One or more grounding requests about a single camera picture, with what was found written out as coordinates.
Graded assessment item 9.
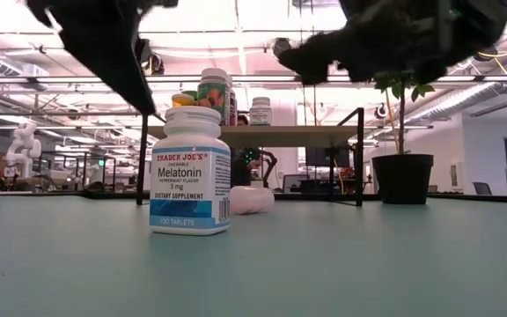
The brown bottle yellow cap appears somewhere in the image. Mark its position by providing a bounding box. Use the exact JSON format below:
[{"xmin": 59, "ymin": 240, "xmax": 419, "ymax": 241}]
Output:
[{"xmin": 171, "ymin": 92, "xmax": 198, "ymax": 108}]

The green table mat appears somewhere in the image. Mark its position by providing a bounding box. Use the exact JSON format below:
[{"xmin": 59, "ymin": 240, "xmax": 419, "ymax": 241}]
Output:
[{"xmin": 0, "ymin": 195, "xmax": 507, "ymax": 317}]

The grey laptop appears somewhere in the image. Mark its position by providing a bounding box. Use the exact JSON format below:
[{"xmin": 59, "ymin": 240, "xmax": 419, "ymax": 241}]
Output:
[{"xmin": 282, "ymin": 173, "xmax": 310, "ymax": 194}]

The large white bottle fruit label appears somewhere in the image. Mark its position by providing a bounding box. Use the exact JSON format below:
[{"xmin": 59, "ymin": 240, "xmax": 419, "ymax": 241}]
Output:
[{"xmin": 196, "ymin": 67, "xmax": 232, "ymax": 128}]

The black monitor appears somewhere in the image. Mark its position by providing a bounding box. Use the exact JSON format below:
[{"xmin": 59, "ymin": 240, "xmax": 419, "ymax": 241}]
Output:
[{"xmin": 305, "ymin": 146, "xmax": 354, "ymax": 168}]

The wooden shelf black metal frame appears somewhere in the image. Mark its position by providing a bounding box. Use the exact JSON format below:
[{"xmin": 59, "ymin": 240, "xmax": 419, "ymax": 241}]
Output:
[{"xmin": 136, "ymin": 107, "xmax": 365, "ymax": 208}]

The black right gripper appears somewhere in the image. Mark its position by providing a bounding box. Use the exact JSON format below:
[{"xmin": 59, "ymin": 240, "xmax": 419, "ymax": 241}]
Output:
[{"xmin": 275, "ymin": 0, "xmax": 507, "ymax": 85}]

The black aluminium frame rail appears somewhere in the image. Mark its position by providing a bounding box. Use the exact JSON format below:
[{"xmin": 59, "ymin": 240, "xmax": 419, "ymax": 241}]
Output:
[{"xmin": 0, "ymin": 189, "xmax": 507, "ymax": 204}]

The black workbench frame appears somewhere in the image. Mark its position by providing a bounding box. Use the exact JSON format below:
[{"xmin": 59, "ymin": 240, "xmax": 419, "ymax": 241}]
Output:
[{"xmin": 37, "ymin": 151, "xmax": 118, "ymax": 193}]

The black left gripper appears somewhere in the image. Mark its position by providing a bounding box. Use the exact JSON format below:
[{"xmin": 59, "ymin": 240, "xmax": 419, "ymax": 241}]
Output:
[{"xmin": 26, "ymin": 0, "xmax": 180, "ymax": 116}]

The person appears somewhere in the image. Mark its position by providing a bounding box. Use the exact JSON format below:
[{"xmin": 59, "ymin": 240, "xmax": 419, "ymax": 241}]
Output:
[{"xmin": 230, "ymin": 113, "xmax": 279, "ymax": 188}]

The grey office chair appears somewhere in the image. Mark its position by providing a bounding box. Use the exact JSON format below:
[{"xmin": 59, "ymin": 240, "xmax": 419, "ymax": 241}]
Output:
[{"xmin": 472, "ymin": 181, "xmax": 494, "ymax": 196}]

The white Melatonin bottle blue label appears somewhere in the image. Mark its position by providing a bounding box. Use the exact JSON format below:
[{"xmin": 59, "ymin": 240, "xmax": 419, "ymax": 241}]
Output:
[{"xmin": 149, "ymin": 105, "xmax": 232, "ymax": 237}]

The white ceiling pipe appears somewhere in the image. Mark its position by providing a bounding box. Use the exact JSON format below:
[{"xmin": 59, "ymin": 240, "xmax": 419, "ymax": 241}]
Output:
[{"xmin": 405, "ymin": 52, "xmax": 507, "ymax": 125}]

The white bottle square body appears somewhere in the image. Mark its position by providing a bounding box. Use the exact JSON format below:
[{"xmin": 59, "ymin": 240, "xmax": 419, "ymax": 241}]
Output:
[{"xmin": 248, "ymin": 96, "xmax": 274, "ymax": 127}]

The green leafy plant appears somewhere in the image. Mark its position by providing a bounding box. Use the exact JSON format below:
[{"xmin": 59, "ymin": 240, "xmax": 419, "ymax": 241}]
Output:
[{"xmin": 371, "ymin": 70, "xmax": 437, "ymax": 156}]

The black plant pot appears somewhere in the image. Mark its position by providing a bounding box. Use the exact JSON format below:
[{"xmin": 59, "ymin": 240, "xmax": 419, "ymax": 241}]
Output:
[{"xmin": 371, "ymin": 153, "xmax": 435, "ymax": 206}]

